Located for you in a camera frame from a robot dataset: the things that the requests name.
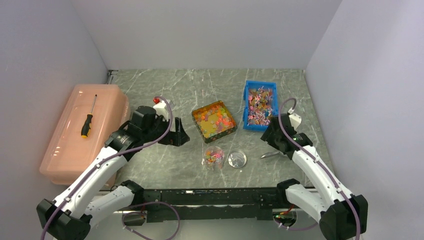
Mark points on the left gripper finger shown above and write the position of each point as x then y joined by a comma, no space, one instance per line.
176,139
179,129

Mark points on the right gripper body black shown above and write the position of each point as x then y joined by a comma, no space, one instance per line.
271,137

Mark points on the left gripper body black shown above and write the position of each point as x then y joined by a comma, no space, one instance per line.
160,127

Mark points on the metal scoop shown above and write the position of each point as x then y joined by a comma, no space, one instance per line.
270,154

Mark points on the clear plastic cup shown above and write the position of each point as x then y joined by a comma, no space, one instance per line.
213,158

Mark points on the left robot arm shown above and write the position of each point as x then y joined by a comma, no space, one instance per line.
72,214

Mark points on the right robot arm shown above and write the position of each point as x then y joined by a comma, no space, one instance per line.
339,213

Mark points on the blue bin of lollipops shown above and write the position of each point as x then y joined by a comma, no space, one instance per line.
260,104

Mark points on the candy tin with gummies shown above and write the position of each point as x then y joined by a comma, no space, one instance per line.
213,121

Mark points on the clear round lid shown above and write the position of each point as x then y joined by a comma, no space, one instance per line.
237,159

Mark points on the pink plastic storage box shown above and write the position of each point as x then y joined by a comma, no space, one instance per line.
68,154

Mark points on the yellow black screwdriver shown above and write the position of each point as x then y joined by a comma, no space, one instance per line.
86,128

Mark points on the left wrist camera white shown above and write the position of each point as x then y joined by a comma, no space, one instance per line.
162,109

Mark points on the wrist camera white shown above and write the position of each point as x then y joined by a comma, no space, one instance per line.
162,109
294,118

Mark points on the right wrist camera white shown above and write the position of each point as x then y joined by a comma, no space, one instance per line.
294,118

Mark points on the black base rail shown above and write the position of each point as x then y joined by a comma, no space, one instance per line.
261,203

